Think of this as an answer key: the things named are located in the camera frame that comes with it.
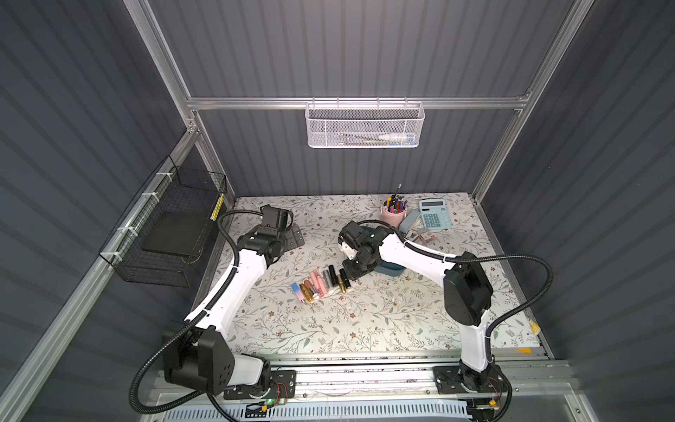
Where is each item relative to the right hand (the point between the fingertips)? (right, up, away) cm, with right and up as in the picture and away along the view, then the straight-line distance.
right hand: (353, 273), depth 88 cm
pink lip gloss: (-11, -5, +4) cm, 13 cm away
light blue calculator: (+36, +21, +24) cm, 48 cm away
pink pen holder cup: (+17, +19, +16) cm, 30 cm away
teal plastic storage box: (+12, +1, -1) cm, 12 cm away
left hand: (-21, +12, -6) cm, 24 cm away
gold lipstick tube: (-4, -5, +5) cm, 8 cm away
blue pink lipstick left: (-19, -7, +2) cm, 21 cm away
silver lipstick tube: (-9, -3, +6) cm, 11 cm away
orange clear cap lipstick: (-16, -5, +6) cm, 17 cm away
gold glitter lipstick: (-16, -8, +3) cm, 18 cm away
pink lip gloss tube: (-14, -4, +6) cm, 15 cm away
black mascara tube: (-7, -2, +7) cm, 10 cm away
